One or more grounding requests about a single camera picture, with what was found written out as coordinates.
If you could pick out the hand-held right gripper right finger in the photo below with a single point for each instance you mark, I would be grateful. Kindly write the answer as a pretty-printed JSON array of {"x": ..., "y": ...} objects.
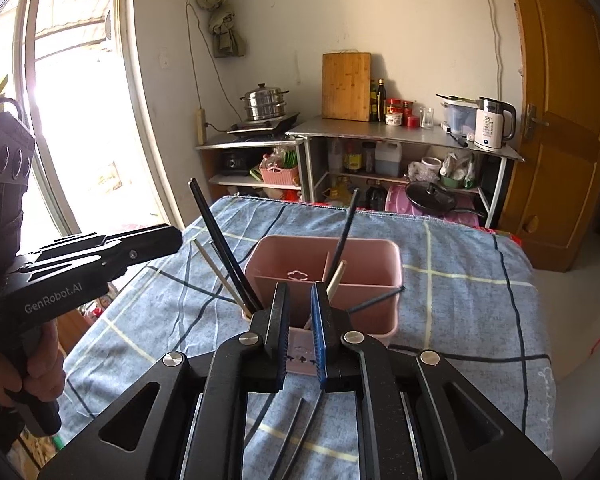
[{"x": 320, "y": 335}]

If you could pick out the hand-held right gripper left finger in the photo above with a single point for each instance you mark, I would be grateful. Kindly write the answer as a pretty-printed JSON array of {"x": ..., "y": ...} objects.
[{"x": 281, "y": 330}]

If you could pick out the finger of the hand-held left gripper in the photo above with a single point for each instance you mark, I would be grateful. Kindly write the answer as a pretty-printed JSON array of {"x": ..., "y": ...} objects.
[
  {"x": 145, "y": 236},
  {"x": 130, "y": 262}
]

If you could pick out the pink chopstick basket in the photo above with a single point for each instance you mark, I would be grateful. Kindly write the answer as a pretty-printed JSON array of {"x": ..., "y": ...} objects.
[{"x": 370, "y": 270}]

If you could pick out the person's left hand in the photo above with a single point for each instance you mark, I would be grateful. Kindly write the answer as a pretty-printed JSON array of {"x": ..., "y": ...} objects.
[{"x": 47, "y": 360}]

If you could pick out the black kitchen appliance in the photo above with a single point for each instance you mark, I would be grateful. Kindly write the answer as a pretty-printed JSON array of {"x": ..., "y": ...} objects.
[{"x": 237, "y": 162}]

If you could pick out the wooden low shelf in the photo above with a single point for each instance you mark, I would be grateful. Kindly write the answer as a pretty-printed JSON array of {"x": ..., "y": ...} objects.
[{"x": 230, "y": 144}]

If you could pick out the blue plaid bed sheet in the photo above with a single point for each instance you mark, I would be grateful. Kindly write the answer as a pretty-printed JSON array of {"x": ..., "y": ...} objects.
[{"x": 455, "y": 310}]

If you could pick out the pink woven storage basket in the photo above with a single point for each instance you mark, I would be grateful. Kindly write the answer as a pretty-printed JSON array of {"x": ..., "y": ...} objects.
[{"x": 280, "y": 174}]

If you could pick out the pink plastic basin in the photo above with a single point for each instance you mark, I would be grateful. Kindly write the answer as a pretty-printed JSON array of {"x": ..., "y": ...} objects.
[{"x": 400, "y": 205}]

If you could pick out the induction cooker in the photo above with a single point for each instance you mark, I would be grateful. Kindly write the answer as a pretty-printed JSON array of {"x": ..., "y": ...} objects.
[{"x": 265, "y": 127}]

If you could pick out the black frying pan with lid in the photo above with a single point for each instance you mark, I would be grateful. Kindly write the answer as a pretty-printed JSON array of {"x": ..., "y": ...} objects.
[{"x": 432, "y": 199}]

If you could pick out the dark sauce bottle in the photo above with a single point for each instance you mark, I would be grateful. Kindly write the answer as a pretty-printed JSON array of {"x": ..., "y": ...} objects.
[{"x": 352, "y": 160}]

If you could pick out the steel steamer pot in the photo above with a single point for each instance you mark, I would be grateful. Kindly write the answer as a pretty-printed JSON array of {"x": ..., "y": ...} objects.
[{"x": 264, "y": 102}]

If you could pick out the white plastic jug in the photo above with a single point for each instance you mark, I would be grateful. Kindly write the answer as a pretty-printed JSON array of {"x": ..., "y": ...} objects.
[{"x": 387, "y": 160}]

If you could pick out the white mug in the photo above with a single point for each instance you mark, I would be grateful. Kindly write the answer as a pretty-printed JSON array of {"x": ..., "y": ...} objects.
[{"x": 432, "y": 165}]

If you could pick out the metal shelf table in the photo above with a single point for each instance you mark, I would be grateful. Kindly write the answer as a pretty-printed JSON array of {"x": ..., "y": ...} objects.
[{"x": 380, "y": 132}]

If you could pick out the white plastic bag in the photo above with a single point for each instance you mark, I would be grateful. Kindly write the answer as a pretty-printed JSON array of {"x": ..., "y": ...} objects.
[{"x": 457, "y": 167}]

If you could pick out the white jar red lid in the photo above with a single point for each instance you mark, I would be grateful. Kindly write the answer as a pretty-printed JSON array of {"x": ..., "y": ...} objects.
[{"x": 394, "y": 119}]

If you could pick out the red tin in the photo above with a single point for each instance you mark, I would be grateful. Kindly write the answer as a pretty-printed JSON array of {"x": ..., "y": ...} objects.
[{"x": 412, "y": 121}]

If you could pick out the hanging grey cloth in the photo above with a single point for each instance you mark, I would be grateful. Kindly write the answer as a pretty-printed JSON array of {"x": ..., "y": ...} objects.
[{"x": 225, "y": 15}]

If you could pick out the dark oil bottle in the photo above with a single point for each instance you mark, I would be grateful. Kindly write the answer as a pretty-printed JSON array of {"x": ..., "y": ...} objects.
[
  {"x": 382, "y": 102},
  {"x": 374, "y": 102}
]

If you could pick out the black knife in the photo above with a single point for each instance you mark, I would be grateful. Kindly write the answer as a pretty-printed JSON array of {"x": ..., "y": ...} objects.
[{"x": 457, "y": 138}]

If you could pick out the glass cup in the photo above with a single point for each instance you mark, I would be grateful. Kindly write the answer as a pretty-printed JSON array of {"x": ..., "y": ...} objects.
[{"x": 427, "y": 119}]

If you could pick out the wooden cutting board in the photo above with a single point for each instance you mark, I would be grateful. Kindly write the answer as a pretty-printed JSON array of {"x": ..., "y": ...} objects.
[{"x": 346, "y": 87}]

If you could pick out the water filter pitcher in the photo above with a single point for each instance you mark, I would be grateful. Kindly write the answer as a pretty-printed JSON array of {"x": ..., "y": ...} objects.
[{"x": 459, "y": 117}]

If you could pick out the white electric kettle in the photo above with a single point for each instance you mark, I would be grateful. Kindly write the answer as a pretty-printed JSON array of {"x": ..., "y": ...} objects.
[{"x": 492, "y": 127}]

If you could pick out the wooden door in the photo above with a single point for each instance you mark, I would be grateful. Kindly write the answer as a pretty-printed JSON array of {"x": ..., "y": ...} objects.
[{"x": 555, "y": 135}]

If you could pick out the wall power strip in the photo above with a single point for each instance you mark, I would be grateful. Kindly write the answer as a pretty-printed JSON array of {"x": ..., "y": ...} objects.
[{"x": 200, "y": 125}]

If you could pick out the white window frame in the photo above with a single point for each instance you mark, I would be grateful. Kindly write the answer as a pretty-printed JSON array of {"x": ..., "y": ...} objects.
[{"x": 130, "y": 85}]

